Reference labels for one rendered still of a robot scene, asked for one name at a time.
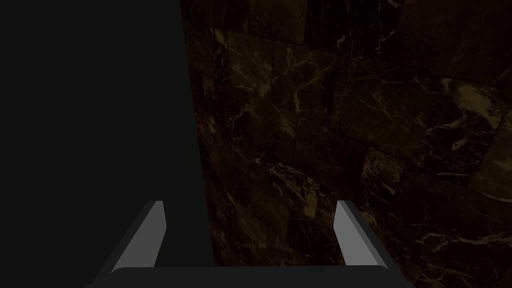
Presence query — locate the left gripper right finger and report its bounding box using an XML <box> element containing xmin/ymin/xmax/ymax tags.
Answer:
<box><xmin>333</xmin><ymin>200</ymin><xmax>401</xmax><ymax>276</ymax></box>

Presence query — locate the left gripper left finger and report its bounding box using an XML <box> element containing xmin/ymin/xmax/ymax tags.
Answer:
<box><xmin>98</xmin><ymin>200</ymin><xmax>168</xmax><ymax>276</ymax></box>

